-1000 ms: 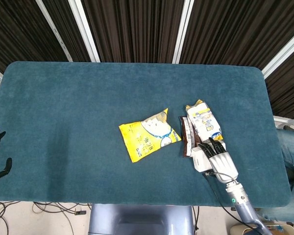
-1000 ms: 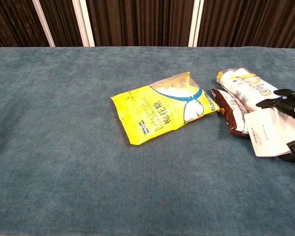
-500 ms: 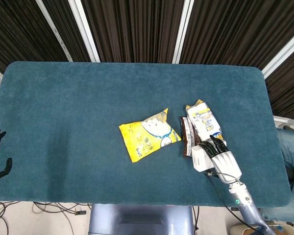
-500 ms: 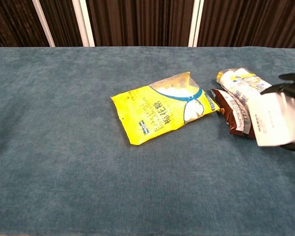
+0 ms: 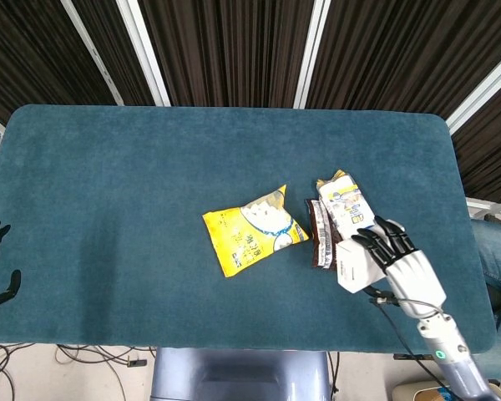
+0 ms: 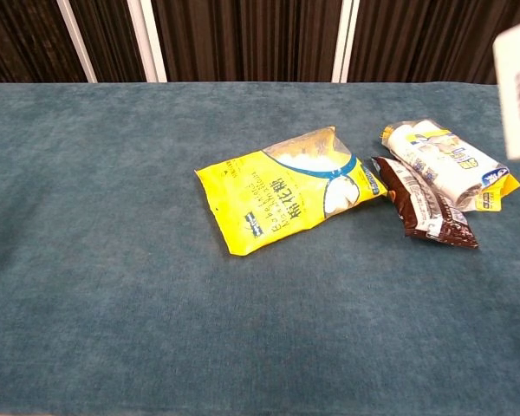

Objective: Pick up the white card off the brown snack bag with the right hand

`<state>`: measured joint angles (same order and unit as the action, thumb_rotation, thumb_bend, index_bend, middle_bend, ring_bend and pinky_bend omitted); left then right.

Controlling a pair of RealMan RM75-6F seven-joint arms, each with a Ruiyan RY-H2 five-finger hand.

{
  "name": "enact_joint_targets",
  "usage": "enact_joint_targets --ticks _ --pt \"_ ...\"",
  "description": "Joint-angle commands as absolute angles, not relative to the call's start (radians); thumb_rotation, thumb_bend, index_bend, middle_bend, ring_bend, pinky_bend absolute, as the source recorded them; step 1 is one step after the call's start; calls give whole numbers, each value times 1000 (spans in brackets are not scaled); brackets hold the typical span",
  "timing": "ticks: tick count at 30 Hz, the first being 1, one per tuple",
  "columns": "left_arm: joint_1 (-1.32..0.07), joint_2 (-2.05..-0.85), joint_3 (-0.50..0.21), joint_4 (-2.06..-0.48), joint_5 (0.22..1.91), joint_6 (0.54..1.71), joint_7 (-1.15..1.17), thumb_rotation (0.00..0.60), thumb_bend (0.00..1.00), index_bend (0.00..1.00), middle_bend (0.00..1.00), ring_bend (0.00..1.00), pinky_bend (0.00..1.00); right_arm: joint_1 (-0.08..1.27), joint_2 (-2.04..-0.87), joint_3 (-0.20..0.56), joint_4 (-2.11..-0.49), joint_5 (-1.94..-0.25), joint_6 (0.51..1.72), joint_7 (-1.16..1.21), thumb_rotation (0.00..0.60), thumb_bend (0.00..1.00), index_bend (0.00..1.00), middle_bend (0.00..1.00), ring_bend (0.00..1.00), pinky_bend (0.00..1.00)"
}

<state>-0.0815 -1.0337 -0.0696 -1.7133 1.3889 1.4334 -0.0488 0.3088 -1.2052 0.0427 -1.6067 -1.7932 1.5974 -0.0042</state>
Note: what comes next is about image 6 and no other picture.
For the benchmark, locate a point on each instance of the white carton box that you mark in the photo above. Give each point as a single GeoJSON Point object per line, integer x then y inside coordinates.
{"type": "Point", "coordinates": [518, 91]}

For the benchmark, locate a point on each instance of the yellow snack bag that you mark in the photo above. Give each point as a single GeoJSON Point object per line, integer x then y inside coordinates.
{"type": "Point", "coordinates": [264, 203]}

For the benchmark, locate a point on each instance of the teal velvet table cloth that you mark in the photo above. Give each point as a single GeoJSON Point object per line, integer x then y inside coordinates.
{"type": "Point", "coordinates": [156, 281]}

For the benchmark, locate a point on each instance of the dark brown pleated curtain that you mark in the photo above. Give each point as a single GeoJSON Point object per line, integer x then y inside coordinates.
{"type": "Point", "coordinates": [251, 39]}

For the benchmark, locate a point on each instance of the brown snack packet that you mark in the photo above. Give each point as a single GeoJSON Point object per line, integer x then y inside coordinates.
{"type": "Point", "coordinates": [433, 212]}

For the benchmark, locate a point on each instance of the white and yellow snack packet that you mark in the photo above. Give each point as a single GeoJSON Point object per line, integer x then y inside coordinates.
{"type": "Point", "coordinates": [442, 164]}

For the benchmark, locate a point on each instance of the wide white partition post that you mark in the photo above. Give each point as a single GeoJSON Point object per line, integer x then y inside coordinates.
{"type": "Point", "coordinates": [147, 41]}

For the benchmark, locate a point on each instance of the thin grey partition post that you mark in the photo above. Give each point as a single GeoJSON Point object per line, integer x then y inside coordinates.
{"type": "Point", "coordinates": [77, 41]}

